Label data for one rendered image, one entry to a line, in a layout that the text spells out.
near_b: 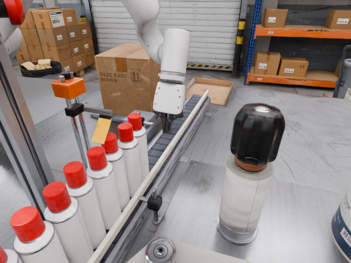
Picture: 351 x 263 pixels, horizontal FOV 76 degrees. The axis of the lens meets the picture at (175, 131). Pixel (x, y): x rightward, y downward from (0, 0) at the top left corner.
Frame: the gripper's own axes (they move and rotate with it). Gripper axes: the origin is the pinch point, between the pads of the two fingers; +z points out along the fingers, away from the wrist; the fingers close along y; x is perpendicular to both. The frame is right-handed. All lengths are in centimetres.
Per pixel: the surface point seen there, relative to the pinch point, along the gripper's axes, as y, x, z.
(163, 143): -0.9, 0.8, 6.5
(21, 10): 1, -53, -21
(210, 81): -2, 78, -19
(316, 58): 124, 425, -91
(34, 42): -318, 215, -52
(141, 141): 2.0, -23.1, 0.0
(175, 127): -0.8, 12.8, 2.1
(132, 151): 2.5, -28.2, 1.2
